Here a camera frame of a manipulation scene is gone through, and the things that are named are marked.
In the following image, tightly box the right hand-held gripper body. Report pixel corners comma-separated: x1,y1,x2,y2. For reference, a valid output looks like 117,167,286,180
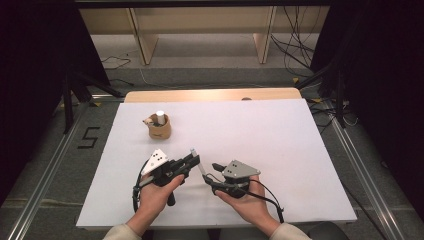
214,159,262,200

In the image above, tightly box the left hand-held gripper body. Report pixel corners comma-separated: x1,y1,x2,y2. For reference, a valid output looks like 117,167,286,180
139,148,182,207

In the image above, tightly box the thin grey white pen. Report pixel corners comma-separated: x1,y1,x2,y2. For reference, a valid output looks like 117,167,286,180
189,148,207,177

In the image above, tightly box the tan cup with dark print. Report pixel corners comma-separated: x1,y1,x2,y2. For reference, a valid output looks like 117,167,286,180
147,112,172,140

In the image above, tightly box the person's left hand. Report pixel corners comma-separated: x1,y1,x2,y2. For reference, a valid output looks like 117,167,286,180
126,173,185,237

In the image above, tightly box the person's right hand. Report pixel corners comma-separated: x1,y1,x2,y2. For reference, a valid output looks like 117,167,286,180
214,175,283,237

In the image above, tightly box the white table board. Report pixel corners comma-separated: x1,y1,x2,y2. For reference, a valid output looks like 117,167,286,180
75,98,358,231

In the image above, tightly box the light wooden table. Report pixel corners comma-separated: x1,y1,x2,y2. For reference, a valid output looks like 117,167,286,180
123,87,303,104

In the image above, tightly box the black metal stand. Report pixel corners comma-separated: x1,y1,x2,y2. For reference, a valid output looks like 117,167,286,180
294,59,348,130
61,68,125,135

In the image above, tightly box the light wooden shelf unit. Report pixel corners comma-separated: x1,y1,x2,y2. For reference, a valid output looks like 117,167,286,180
78,5,331,66

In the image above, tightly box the black curtain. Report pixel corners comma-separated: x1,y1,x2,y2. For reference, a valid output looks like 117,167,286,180
309,0,424,214
0,0,111,205

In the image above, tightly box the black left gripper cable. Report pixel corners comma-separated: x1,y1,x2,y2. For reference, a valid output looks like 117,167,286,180
132,159,149,214

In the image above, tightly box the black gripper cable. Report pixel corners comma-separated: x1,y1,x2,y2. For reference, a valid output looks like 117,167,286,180
233,179,285,224
132,159,149,214

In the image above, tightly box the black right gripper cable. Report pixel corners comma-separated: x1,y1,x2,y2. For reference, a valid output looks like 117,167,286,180
233,179,285,224

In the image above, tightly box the tangle of cables by stand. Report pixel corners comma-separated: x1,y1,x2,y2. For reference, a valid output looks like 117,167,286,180
308,98,359,130

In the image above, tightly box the thin black floor cable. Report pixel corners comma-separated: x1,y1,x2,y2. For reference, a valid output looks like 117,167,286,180
100,54,132,71

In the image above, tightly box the metal floor rail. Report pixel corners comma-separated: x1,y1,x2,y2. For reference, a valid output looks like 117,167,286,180
6,111,86,240
329,116,407,240

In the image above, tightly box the bundle of black floor cables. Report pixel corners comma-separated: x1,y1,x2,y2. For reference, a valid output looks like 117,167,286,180
269,5,318,78

